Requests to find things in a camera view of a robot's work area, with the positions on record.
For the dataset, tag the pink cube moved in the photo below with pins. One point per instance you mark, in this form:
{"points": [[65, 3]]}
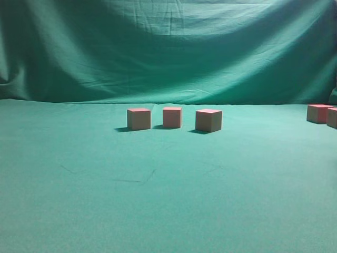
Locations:
{"points": [[172, 117], [138, 118], [208, 120]]}

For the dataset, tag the green cloth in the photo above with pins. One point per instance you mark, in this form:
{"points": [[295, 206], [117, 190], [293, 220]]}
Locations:
{"points": [[75, 178]]}

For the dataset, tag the pink cube right rear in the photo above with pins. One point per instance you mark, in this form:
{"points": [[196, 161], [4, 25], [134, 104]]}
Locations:
{"points": [[317, 113]]}

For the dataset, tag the pink cube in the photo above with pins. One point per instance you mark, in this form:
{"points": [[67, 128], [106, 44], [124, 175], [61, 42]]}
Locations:
{"points": [[317, 113], [331, 118]]}

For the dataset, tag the pink cube right front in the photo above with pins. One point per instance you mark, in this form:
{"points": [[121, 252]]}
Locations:
{"points": [[331, 118]]}

